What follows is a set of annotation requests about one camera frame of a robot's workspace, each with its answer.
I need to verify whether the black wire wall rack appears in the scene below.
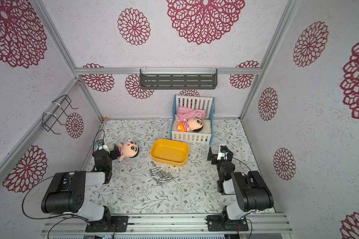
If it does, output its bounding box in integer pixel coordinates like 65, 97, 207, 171
41, 94, 78, 135

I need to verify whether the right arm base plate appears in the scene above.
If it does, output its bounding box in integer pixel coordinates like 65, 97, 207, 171
206, 215, 249, 232

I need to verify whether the white blue toy crib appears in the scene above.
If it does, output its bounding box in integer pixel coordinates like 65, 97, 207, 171
171, 95, 215, 144

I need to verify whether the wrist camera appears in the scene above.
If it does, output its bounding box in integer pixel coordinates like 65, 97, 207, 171
96, 139, 110, 152
217, 150, 228, 160

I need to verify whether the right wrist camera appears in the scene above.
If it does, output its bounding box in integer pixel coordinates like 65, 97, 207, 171
217, 150, 228, 160

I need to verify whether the grey wall shelf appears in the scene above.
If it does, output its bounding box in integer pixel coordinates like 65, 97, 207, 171
139, 69, 218, 90

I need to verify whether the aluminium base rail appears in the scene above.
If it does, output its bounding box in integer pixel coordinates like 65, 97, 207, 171
40, 213, 294, 238

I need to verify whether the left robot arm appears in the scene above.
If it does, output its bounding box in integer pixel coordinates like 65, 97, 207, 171
41, 145, 121, 223

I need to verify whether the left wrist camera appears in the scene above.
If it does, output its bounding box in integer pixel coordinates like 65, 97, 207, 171
96, 139, 110, 152

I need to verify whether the plush doll on table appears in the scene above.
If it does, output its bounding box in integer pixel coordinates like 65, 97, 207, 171
118, 139, 139, 161

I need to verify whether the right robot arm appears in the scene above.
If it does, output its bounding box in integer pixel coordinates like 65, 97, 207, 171
207, 145, 274, 222

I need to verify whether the plush doll in crib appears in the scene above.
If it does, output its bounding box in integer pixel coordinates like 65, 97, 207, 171
177, 118, 203, 132

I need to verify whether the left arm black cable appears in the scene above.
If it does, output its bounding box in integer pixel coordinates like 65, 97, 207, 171
21, 175, 87, 221

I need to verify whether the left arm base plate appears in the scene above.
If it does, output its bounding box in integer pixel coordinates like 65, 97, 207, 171
85, 216, 129, 233

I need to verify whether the yellow plastic storage box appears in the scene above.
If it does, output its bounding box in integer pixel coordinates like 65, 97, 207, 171
150, 139, 189, 167

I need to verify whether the pink blanket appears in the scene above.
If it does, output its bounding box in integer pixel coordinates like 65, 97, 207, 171
175, 107, 206, 122

